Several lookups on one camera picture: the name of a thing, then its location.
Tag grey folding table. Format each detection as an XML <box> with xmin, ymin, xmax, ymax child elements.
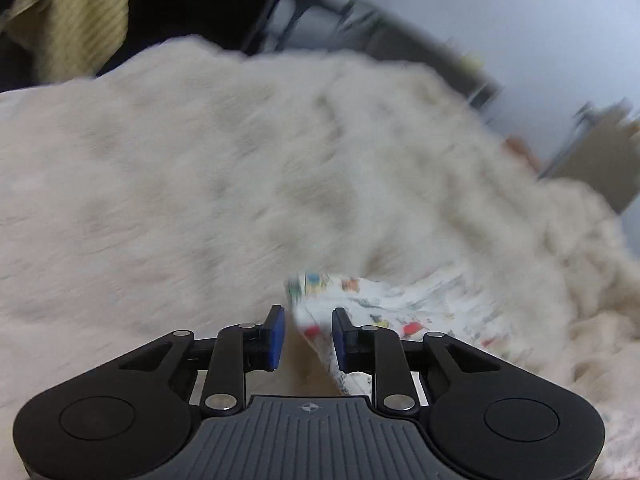
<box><xmin>242</xmin><ymin>0</ymin><xmax>501</xmax><ymax>108</ymax></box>

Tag cartoon printed cream pants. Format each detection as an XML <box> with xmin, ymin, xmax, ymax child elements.
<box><xmin>284</xmin><ymin>270</ymin><xmax>511</xmax><ymax>396</ymax></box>

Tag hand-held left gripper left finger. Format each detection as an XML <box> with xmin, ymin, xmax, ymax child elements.
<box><xmin>119</xmin><ymin>305</ymin><xmax>286</xmax><ymax>416</ymax></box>

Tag yellow quilted cloth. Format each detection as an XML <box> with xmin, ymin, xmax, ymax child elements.
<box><xmin>0</xmin><ymin>0</ymin><xmax>137</xmax><ymax>83</ymax></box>

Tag beige fridge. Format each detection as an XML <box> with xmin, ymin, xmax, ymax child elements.
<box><xmin>545</xmin><ymin>110</ymin><xmax>640</xmax><ymax>216</ymax></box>

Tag black curtain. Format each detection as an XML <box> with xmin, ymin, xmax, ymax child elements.
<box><xmin>95</xmin><ymin>0</ymin><xmax>301</xmax><ymax>78</ymax></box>

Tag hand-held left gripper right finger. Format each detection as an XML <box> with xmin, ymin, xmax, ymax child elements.
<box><xmin>332</xmin><ymin>307</ymin><xmax>501</xmax><ymax>416</ymax></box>

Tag cream fluffy blanket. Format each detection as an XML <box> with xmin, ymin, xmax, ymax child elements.
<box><xmin>0</xmin><ymin>35</ymin><xmax>640</xmax><ymax>480</ymax></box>

